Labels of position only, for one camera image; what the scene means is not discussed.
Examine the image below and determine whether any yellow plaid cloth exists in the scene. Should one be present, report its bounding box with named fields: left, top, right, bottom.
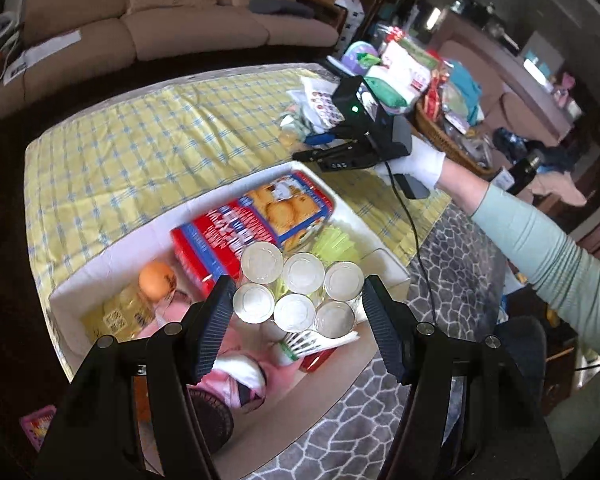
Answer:
left=24, top=62, right=453, bottom=301

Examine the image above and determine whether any yellow-green shuttlecock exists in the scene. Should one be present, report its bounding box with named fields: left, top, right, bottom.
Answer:
left=310, top=227, right=366, bottom=266

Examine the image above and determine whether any red snack packet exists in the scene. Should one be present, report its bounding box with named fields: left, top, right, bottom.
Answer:
left=425, top=67, right=448, bottom=121

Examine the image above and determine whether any black cylindrical device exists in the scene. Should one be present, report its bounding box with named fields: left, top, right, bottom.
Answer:
left=500, top=152, right=543, bottom=196

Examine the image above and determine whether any purple green lidded container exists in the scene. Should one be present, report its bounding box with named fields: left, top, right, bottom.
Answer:
left=342, top=40, right=383, bottom=73

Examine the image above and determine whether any teal cloth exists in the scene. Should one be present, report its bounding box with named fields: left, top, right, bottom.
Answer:
left=447, top=62, right=483, bottom=116

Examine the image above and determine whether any orange fruit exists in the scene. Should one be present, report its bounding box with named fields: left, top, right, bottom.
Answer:
left=139, top=260, right=177, bottom=298

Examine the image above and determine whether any green packet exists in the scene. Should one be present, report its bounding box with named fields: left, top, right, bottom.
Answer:
left=365, top=76, right=413, bottom=108

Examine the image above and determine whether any black cable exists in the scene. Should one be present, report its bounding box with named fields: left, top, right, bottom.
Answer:
left=400, top=192, right=443, bottom=328

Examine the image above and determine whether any person's torso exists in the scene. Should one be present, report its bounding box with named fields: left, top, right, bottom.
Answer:
left=542, top=370, right=600, bottom=480

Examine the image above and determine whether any peach cloth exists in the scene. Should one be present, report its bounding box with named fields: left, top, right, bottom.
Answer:
left=530, top=170, right=588, bottom=206

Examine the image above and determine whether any brown armchair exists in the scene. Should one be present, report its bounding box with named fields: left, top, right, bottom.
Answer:
left=437, top=20, right=573, bottom=146

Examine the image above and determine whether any pack of small bottles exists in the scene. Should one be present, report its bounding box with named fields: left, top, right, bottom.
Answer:
left=232, top=241, right=366, bottom=340

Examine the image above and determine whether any red biscuit tin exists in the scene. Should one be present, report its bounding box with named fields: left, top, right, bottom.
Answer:
left=170, top=170, right=336, bottom=301

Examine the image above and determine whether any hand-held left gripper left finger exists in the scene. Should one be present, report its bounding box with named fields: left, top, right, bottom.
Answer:
left=32, top=275, right=238, bottom=480

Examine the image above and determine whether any person's right forearm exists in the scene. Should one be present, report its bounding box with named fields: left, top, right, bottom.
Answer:
left=432, top=157, right=600, bottom=341

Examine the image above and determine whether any pink plastic packet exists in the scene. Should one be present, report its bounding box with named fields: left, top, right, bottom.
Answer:
left=147, top=287, right=268, bottom=411

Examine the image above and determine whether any white feather shuttlecock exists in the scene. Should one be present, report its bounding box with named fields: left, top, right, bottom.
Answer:
left=277, top=332, right=326, bottom=366
left=310, top=330, right=361, bottom=356

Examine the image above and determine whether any dark cloth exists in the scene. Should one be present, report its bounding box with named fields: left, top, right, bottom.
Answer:
left=247, top=0, right=313, bottom=17

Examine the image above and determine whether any colourful sticker sheet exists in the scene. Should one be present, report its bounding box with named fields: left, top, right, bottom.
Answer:
left=300, top=77, right=348, bottom=128

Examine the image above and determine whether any white storage box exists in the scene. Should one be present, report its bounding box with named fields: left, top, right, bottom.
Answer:
left=47, top=160, right=412, bottom=480

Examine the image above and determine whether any brown wicker basket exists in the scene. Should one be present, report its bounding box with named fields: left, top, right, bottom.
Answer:
left=412, top=102, right=496, bottom=176

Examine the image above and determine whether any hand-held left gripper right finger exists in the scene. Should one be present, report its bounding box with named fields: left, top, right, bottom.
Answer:
left=361, top=275, right=563, bottom=480

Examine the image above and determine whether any brown fabric sofa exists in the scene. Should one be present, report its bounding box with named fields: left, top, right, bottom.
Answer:
left=0, top=0, right=341, bottom=118

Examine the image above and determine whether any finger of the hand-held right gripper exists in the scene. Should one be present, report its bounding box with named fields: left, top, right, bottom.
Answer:
left=304, top=127, right=368, bottom=147
left=292, top=141, right=377, bottom=173

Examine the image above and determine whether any white red-print packet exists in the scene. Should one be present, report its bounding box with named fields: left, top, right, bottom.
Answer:
left=380, top=42, right=438, bottom=98

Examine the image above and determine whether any grey stone-patterned desktop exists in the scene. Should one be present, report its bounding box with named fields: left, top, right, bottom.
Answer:
left=200, top=200, right=511, bottom=480

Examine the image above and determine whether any small red packet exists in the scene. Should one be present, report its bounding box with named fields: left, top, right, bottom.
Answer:
left=300, top=347, right=336, bottom=373

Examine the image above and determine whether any yellow snack packet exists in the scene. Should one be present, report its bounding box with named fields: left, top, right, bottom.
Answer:
left=80, top=290, right=156, bottom=341

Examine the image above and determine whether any person's right hand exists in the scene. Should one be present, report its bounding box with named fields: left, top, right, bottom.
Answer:
left=372, top=136, right=448, bottom=191

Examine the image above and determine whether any black round coaster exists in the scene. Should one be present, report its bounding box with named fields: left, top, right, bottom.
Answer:
left=187, top=387, right=236, bottom=456

